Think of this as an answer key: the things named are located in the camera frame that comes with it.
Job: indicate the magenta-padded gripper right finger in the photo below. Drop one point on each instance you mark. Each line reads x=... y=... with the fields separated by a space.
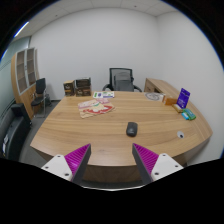
x=148 y=161

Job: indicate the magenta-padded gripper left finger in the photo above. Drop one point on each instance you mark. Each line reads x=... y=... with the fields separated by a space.
x=75 y=161

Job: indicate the black computer mouse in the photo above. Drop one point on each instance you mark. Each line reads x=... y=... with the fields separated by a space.
x=132 y=129

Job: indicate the pink and red printed mouse pad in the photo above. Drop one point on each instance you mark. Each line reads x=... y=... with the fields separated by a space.
x=96 y=108

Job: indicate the blue box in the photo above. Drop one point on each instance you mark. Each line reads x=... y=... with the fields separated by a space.
x=185 y=116

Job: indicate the small yellow box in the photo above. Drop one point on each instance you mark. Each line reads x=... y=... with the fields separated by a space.
x=176 y=108

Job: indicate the green box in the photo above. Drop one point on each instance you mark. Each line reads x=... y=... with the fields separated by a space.
x=190 y=114

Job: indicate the round white printed disc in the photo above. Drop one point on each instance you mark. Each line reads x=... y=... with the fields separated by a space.
x=153 y=96

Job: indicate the black sofa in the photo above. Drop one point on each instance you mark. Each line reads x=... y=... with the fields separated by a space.
x=15 y=133

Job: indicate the white sticker sheet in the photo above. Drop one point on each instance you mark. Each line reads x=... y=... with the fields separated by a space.
x=103 y=94

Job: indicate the purple standing card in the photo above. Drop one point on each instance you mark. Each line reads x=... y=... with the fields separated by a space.
x=183 y=98

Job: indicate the small brown carton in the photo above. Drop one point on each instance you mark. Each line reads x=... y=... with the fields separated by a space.
x=69 y=88

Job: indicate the wooden side cabinet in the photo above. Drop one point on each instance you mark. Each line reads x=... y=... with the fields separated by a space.
x=160 y=85

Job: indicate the black box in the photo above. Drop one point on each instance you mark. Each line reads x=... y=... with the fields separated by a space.
x=83 y=82

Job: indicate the grey backpack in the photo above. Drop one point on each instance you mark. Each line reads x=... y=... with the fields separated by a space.
x=123 y=82

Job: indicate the black visitor chair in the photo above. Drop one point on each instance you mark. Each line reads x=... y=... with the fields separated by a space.
x=40 y=86

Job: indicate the wooden shelf unit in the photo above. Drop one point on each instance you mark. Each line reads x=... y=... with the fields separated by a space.
x=23 y=86

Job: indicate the black mesh office chair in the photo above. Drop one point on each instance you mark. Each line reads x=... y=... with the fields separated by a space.
x=112 y=74

